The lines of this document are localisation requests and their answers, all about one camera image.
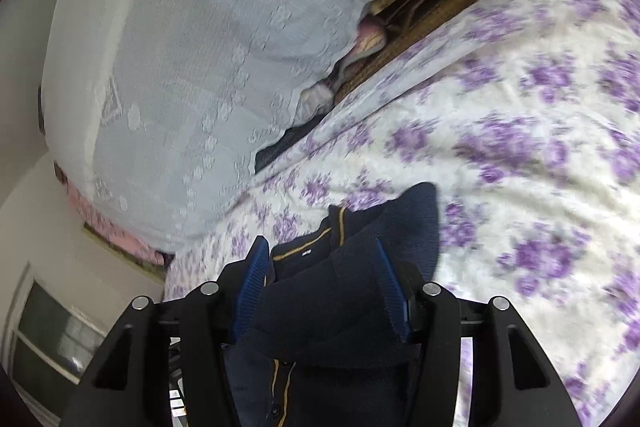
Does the purple floral bedsheet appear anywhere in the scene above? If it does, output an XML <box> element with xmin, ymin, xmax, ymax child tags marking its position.
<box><xmin>162</xmin><ymin>0</ymin><xmax>640</xmax><ymax>427</ymax></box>

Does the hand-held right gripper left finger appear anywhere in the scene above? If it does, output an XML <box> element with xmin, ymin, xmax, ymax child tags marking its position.
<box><xmin>62</xmin><ymin>235</ymin><xmax>273</xmax><ymax>427</ymax></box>

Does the white lace cover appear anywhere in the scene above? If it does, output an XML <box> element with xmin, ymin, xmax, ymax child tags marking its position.
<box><xmin>40</xmin><ymin>0</ymin><xmax>541</xmax><ymax>254</ymax></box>

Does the white garment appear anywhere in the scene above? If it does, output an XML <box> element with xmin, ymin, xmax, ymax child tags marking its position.
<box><xmin>295</xmin><ymin>82</ymin><xmax>336</xmax><ymax>118</ymax></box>

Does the white framed window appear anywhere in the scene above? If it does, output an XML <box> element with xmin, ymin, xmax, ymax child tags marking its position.
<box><xmin>0</xmin><ymin>261</ymin><xmax>109</xmax><ymax>414</ymax></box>

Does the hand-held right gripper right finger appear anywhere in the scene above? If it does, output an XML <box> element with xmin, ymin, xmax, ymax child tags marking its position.
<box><xmin>374</xmin><ymin>238</ymin><xmax>583</xmax><ymax>427</ymax></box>

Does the pink garment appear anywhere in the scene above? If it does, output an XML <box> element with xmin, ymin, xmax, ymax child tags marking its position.
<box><xmin>349</xmin><ymin>18</ymin><xmax>389</xmax><ymax>64</ymax></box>

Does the pink patterned cloth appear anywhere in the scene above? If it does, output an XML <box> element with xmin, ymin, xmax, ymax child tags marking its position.
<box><xmin>52</xmin><ymin>161</ymin><xmax>173</xmax><ymax>269</ymax></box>

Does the dark cloth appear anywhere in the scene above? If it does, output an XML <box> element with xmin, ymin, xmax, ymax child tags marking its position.
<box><xmin>255</xmin><ymin>121</ymin><xmax>327</xmax><ymax>176</ymax></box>

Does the navy knit cardigan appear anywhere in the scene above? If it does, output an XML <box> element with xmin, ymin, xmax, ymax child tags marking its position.
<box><xmin>222</xmin><ymin>182</ymin><xmax>442</xmax><ymax>427</ymax></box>

